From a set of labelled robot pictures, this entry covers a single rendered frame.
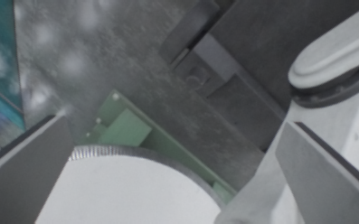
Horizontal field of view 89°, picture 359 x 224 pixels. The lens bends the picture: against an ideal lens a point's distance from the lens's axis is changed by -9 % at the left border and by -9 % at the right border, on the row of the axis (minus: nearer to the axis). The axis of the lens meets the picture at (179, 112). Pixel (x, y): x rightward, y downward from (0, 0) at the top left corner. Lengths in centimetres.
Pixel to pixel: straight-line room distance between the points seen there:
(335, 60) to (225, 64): 23
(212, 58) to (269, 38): 12
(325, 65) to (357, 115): 8
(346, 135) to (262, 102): 28
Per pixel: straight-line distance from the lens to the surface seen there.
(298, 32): 45
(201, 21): 48
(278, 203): 22
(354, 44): 31
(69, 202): 68
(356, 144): 28
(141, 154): 77
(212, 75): 47
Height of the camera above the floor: 60
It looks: 41 degrees down
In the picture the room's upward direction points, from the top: 149 degrees counter-clockwise
